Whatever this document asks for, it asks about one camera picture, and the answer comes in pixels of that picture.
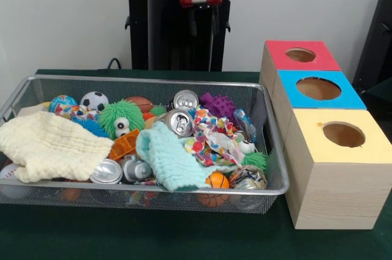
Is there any silver drink can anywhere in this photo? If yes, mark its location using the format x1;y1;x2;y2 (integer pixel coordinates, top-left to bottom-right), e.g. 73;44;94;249
164;109;194;138

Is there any black looped cable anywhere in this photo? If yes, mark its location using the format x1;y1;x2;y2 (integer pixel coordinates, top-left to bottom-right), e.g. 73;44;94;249
107;57;123;70

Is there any black and white soccer ball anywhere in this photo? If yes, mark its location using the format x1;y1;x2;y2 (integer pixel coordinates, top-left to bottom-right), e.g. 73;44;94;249
80;91;110;111

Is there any purple spiky ball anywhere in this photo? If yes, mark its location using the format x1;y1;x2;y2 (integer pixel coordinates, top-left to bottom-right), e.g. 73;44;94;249
199;92;237;119

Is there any large green fuzzy eyed toy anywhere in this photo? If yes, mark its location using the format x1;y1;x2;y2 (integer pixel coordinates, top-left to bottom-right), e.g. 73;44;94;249
98;99;145;140

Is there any green covered side table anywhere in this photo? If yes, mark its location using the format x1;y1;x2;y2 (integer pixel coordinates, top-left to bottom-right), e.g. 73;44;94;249
366;76;392;114

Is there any wooden box with three holes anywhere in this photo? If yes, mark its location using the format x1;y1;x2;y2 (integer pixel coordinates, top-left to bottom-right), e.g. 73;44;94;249
258;39;392;230

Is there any cream waffle cloth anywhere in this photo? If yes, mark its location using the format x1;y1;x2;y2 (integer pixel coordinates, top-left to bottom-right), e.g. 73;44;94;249
0;111;115;184

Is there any small orange basketball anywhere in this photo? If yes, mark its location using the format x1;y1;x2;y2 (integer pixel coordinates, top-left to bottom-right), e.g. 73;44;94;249
205;171;230;189

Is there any silver wire mesh bin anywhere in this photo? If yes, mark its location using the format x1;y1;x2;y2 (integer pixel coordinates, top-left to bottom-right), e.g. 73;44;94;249
0;74;290;215

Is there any black flat panel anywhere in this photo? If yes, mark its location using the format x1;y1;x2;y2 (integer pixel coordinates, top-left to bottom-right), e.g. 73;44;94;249
351;0;392;91

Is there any colourful heart print cloth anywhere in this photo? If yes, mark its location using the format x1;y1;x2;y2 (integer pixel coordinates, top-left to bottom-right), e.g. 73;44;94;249
184;105;246;168

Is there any light blue waffle cloth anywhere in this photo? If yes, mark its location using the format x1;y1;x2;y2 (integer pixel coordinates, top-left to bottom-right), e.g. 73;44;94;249
135;121;215;193

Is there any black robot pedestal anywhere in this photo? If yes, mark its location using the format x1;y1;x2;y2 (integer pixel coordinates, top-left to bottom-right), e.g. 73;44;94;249
118;0;246;72

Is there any dark green table cloth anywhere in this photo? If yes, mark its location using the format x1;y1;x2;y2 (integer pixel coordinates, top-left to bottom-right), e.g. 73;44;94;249
0;69;392;260

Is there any blue globe print ball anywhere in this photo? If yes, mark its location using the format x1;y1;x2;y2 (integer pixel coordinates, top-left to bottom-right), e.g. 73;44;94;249
48;95;78;113

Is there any orange plastic toy crate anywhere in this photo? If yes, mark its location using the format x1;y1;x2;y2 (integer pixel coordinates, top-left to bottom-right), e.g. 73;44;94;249
108;128;141;162

